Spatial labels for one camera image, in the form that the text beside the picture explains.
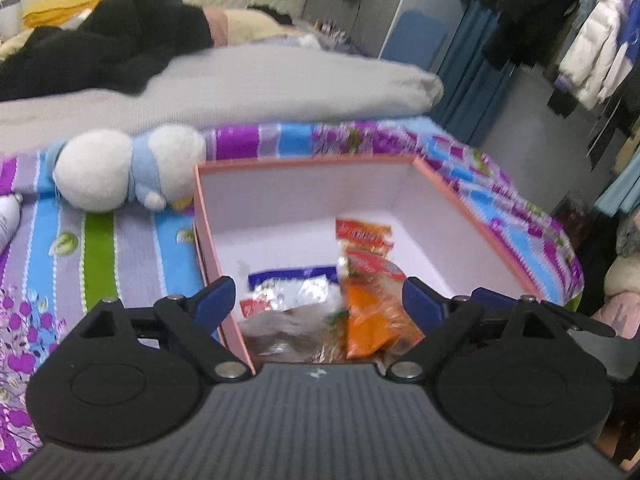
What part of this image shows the red foil snack packet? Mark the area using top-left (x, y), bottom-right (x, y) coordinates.
top-left (239, 297), bottom-right (273, 317)

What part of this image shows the grey duvet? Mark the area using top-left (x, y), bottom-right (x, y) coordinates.
top-left (0, 42), bottom-right (445, 161)

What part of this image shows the clear silver snack packet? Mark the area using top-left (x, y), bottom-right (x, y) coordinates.
top-left (250, 277), bottom-right (331, 311)

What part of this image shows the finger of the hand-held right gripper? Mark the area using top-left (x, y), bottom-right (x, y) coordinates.
top-left (539, 301), bottom-right (617, 339)

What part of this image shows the white puffer jacket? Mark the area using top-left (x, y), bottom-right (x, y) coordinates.
top-left (555, 0), bottom-right (638, 111)

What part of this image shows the beige pillow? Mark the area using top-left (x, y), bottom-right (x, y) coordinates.
top-left (225, 6), bottom-right (301, 43)

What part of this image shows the blue curtain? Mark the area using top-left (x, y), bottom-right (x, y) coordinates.
top-left (432, 0), bottom-right (516, 143)

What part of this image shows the pink cardboard box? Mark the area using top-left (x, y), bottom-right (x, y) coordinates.
top-left (192, 155), bottom-right (543, 376)

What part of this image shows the white cylindrical bottle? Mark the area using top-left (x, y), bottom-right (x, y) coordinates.
top-left (0, 192), bottom-right (23, 253)

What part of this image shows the brown clear snack packet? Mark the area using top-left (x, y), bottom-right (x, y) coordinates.
top-left (239, 306), bottom-right (331, 365)

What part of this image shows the cluster of small bottles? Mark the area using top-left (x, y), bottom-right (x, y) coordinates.
top-left (310, 17), bottom-right (371, 56)

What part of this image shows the black hanging coat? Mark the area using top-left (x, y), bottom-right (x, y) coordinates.
top-left (470, 0), bottom-right (583, 68)

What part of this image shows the pink cushion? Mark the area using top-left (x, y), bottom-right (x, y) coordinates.
top-left (590, 292), bottom-right (640, 338)

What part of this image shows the blue board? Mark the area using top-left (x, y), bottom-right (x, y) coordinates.
top-left (380, 9), bottom-right (450, 68)

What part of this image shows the black clothing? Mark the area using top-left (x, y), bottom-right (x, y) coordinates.
top-left (0, 0), bottom-right (215, 103)

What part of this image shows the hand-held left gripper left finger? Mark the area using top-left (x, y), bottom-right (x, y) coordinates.
top-left (77, 275), bottom-right (251, 383)

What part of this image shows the red orange snack packet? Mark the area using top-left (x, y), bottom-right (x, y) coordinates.
top-left (335, 217), bottom-right (395, 256)

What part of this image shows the yellow blanket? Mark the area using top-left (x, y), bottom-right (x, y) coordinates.
top-left (22, 0), bottom-right (135, 28)

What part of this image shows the white blue plush toy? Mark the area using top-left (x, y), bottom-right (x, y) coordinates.
top-left (46, 124), bottom-right (207, 213)

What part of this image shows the pink cloth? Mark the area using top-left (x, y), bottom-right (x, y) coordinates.
top-left (205, 6), bottom-right (230, 46)

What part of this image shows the floral printed blanket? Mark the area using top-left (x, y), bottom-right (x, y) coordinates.
top-left (0, 119), bottom-right (586, 461)

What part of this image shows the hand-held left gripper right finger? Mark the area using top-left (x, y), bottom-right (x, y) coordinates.
top-left (387, 276), bottom-right (571, 382)

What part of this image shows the cream fluffy cushion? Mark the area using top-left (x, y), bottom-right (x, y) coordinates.
top-left (602, 255), bottom-right (640, 301)

